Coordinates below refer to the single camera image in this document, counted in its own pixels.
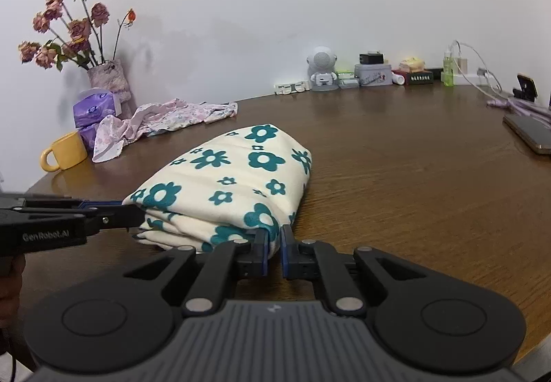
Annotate cream shirt with teal flowers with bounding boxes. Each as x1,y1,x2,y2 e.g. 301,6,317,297
123,123,313,254

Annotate green bottle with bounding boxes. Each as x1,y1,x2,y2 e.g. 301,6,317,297
443,50,456,87

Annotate yellow mug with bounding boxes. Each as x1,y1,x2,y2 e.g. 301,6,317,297
40,131,89,173

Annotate sealed purple tissue pack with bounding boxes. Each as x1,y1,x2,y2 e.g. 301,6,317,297
77,124,102,150

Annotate opened purple tissue pack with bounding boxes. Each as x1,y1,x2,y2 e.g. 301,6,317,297
72,88,121,129

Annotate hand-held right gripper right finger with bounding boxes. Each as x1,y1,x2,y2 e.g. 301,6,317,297
280,225,429,317

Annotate grey tin box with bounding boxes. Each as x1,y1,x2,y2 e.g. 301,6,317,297
354,62,394,87

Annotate pink floral garment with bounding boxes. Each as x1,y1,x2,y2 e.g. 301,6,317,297
92,97,239,163

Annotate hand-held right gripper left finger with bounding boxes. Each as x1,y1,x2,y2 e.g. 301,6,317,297
123,227,271,318

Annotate purple cable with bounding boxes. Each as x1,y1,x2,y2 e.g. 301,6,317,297
486,97,551,125

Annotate white astronaut figurine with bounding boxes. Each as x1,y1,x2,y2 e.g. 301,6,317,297
306,46,339,92

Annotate smartphone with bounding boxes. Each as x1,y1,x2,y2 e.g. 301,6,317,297
503,113,551,156

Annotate orange rosebud stem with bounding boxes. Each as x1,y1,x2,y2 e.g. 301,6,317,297
112,8,137,62

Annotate person's left hand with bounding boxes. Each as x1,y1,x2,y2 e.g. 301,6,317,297
0,255,27,329

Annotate white cable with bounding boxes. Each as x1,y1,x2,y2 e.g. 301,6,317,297
450,40,513,99

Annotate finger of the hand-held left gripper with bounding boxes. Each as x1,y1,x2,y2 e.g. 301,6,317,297
84,205,147,237
77,200,132,213

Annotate purple textured vase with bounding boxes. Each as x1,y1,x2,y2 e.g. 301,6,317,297
87,59,134,118

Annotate yellow white packet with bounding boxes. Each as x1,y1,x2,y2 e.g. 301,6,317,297
398,56,428,73

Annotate black phone stand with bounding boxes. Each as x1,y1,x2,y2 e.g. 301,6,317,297
513,73,539,104

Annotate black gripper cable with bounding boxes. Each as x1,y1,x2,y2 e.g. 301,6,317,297
0,328,20,382

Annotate bouquet of dried roses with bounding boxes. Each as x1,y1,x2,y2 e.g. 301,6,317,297
18,0,110,71

